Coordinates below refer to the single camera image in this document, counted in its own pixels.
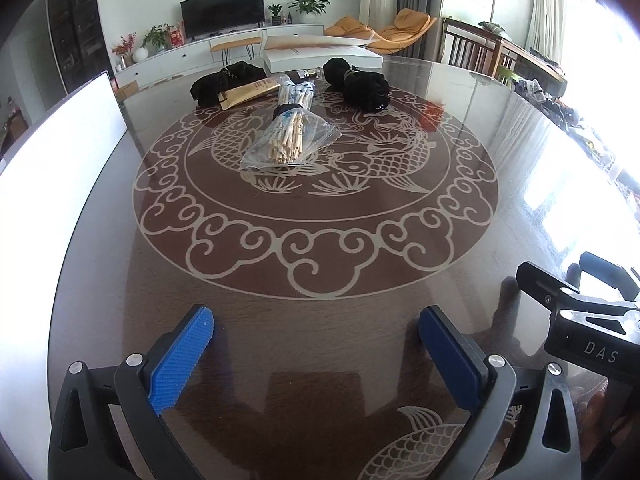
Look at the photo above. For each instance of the black television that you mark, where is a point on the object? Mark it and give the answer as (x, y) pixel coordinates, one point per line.
(222, 10)

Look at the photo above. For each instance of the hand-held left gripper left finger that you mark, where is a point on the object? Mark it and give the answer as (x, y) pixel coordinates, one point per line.
(180, 355)

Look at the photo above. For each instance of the black cloth with pearl band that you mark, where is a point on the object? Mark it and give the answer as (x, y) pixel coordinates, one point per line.
(360, 87)

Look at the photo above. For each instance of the large potted green plant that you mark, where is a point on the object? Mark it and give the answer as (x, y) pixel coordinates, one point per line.
(307, 5)

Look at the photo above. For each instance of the cluttered side shelf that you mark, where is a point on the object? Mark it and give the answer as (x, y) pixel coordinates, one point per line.
(575, 110)

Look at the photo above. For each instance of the white television cabinet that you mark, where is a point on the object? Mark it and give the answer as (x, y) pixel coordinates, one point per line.
(175, 57)

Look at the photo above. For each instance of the small potted green plant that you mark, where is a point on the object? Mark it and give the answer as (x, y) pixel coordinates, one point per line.
(275, 14)

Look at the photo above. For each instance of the cardboard box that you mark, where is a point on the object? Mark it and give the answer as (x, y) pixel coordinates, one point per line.
(126, 91)

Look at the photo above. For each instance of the white flat box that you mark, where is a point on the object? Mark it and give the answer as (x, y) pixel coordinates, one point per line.
(300, 61)

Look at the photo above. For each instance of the white round vase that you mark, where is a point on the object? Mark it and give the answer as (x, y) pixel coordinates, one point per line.
(140, 53)

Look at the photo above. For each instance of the red gift box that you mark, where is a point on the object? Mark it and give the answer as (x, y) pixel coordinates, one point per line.
(177, 35)

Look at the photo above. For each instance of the dark glass display cabinet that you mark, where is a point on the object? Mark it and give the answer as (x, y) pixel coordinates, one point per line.
(75, 30)

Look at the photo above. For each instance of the orange lounge chair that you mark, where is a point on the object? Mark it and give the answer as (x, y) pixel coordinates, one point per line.
(405, 22)

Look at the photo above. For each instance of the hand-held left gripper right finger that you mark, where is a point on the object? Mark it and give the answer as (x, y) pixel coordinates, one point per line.
(450, 355)

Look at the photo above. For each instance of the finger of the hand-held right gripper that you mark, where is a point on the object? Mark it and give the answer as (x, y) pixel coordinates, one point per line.
(545, 287)
(610, 277)

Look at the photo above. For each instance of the white sheer curtain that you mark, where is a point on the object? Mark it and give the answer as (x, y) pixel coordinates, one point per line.
(552, 5)

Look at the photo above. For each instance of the dark wooden chair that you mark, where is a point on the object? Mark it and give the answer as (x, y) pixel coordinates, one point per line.
(475, 50)

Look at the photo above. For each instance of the white storage box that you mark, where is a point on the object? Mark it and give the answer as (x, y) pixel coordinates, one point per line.
(55, 170)

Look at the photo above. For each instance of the red flower arrangement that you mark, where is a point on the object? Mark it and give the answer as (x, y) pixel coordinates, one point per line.
(122, 50)

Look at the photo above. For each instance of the gold flat packet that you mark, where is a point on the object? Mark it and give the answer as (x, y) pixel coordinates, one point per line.
(247, 94)

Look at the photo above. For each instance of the bag of wooden chopsticks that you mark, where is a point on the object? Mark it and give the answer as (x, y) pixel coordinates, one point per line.
(287, 135)

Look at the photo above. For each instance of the long beige flat box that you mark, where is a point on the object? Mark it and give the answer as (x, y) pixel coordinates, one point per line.
(320, 42)

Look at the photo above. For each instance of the bushy potted green plant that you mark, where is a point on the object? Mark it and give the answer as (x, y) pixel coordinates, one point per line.
(156, 37)

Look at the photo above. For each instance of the person's right hand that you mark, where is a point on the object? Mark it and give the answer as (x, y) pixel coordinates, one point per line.
(602, 407)

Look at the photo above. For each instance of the wooden stool with metal legs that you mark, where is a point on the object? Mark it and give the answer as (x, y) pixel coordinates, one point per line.
(235, 42)

